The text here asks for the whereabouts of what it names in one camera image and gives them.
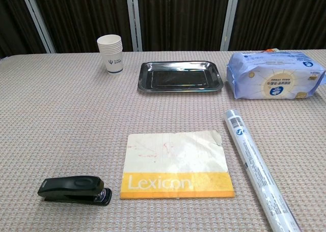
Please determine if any grey partition post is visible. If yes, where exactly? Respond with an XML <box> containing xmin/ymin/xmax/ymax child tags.
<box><xmin>220</xmin><ymin>0</ymin><xmax>241</xmax><ymax>51</ymax></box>
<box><xmin>126</xmin><ymin>0</ymin><xmax>143</xmax><ymax>52</ymax></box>
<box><xmin>19</xmin><ymin>0</ymin><xmax>56</xmax><ymax>54</ymax></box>

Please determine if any stainless steel rectangular tray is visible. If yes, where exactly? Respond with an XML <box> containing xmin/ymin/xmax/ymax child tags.
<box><xmin>138</xmin><ymin>61</ymin><xmax>224</xmax><ymax>93</ymax></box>

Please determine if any blue wet wipes pack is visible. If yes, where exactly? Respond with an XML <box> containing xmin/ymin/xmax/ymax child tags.
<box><xmin>226</xmin><ymin>50</ymin><xmax>326</xmax><ymax>100</ymax></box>

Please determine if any wooden cutting board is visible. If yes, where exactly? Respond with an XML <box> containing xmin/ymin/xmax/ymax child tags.
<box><xmin>119</xmin><ymin>130</ymin><xmax>235</xmax><ymax>200</ymax></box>

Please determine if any plastic wrapped bag roll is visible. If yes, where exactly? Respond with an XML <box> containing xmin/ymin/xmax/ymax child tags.
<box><xmin>223</xmin><ymin>109</ymin><xmax>304</xmax><ymax>232</ymax></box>

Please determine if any white paper cup stack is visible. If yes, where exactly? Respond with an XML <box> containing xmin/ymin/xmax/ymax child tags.
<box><xmin>97</xmin><ymin>35</ymin><xmax>124</xmax><ymax>75</ymax></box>

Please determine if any beige woven tablecloth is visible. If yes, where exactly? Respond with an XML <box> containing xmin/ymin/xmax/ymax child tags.
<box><xmin>0</xmin><ymin>49</ymin><xmax>326</xmax><ymax>232</ymax></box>

